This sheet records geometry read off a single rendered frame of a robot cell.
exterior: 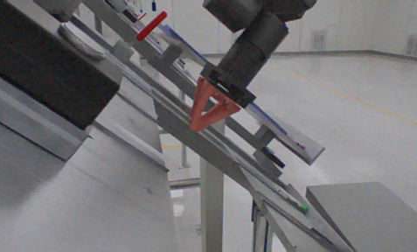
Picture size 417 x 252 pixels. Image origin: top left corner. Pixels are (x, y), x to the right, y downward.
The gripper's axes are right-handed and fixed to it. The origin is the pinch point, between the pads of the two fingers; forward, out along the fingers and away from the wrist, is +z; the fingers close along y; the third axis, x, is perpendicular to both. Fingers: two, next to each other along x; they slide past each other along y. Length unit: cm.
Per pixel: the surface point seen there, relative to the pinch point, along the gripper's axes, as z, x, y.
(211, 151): 4.2, 9.3, -7.9
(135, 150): -0.1, -11.2, 23.1
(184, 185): 43, 46, -81
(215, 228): 31, 40, -32
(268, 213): 1.7, 9.8, 14.6
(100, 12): -1, -27, -85
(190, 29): -65, 113, -748
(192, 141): 4.5, 4.7, -8.0
